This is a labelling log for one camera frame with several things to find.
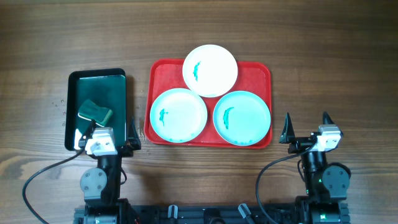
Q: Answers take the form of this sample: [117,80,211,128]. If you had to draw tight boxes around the light blue plate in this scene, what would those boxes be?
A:
[213,91,271,147]
[149,88,208,143]

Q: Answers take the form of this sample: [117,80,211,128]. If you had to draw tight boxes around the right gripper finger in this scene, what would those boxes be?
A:
[279,113,295,144]
[322,111,334,124]

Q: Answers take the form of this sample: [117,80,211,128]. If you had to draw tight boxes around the green yellow sponge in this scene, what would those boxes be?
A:
[78,100,113,127]

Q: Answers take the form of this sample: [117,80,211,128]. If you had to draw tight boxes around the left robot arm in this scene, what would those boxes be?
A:
[73,120,141,224]

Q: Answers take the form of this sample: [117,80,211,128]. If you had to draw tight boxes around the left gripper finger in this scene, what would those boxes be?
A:
[126,118,141,150]
[81,119,96,139]

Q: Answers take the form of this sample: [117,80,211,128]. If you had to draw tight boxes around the white plate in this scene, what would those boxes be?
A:
[182,44,238,98]

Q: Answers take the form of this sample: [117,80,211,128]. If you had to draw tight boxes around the black water tray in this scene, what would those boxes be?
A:
[64,68,127,151]

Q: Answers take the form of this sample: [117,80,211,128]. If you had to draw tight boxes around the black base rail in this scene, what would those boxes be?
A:
[73,203,351,224]

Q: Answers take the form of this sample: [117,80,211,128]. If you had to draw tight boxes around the red plastic tray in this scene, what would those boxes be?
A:
[144,58,272,149]

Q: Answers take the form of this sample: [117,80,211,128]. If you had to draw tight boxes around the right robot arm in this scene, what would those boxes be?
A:
[279,112,351,223]

